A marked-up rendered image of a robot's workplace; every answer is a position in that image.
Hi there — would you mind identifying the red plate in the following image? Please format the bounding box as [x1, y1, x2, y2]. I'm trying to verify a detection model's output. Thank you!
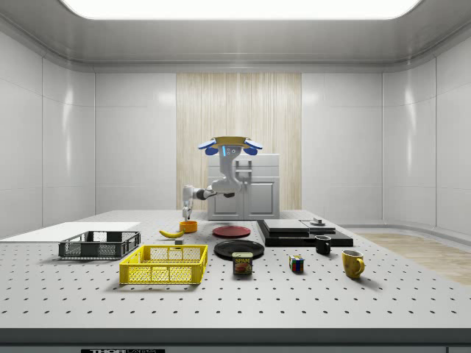
[211, 225, 252, 239]

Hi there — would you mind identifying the black plate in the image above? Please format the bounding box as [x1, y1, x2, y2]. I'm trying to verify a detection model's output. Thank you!
[213, 239, 266, 260]

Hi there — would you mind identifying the yellow basket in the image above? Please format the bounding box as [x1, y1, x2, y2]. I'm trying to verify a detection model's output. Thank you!
[118, 244, 210, 286]

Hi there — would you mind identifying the white cabinet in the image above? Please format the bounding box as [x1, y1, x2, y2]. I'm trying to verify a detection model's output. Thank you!
[206, 153, 281, 221]

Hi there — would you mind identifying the flat-sided can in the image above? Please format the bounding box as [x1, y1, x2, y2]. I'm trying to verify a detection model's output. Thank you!
[231, 251, 254, 276]

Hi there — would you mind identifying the drone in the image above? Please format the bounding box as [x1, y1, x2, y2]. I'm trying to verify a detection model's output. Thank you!
[198, 135, 263, 157]

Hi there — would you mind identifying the dark grey basket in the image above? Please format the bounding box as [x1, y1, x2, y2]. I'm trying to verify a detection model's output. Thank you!
[57, 230, 142, 261]

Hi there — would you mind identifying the black stove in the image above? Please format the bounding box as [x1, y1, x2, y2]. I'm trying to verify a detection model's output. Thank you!
[255, 217, 355, 248]

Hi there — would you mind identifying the puzzle cube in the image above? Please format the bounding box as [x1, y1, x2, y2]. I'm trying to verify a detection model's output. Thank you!
[288, 254, 305, 274]

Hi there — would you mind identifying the black mug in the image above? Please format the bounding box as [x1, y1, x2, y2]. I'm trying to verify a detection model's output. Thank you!
[314, 235, 333, 255]

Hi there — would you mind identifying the yellow mug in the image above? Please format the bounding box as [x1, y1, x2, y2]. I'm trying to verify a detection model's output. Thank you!
[341, 249, 366, 279]

